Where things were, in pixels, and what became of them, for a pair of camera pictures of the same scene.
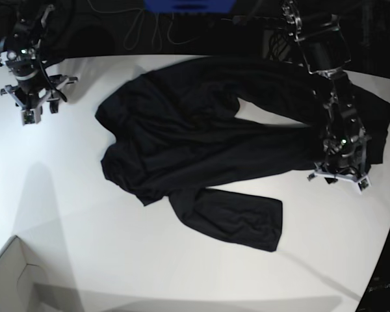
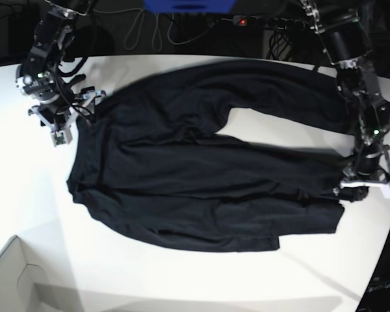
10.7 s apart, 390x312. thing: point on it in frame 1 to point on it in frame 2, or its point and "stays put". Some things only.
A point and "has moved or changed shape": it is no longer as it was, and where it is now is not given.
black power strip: [259, 21] stays put
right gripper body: [345, 158] to [371, 169]
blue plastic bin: [189, 6] stays put
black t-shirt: [171, 130] has moved or changed shape
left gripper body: [28, 94] to [60, 112]
